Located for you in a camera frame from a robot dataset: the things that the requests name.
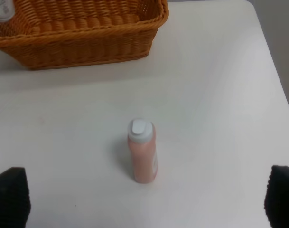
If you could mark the pink bottle white cap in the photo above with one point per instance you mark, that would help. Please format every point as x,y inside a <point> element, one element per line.
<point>142,145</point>

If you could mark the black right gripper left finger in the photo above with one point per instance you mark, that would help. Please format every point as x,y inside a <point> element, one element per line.
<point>15,203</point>

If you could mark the woven wicker basket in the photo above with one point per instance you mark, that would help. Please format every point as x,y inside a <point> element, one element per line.
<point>47,34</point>

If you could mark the white container in basket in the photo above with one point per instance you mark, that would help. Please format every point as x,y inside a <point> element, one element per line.
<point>7,10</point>

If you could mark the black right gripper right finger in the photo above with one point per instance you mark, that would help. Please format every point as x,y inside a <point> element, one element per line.
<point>276,203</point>

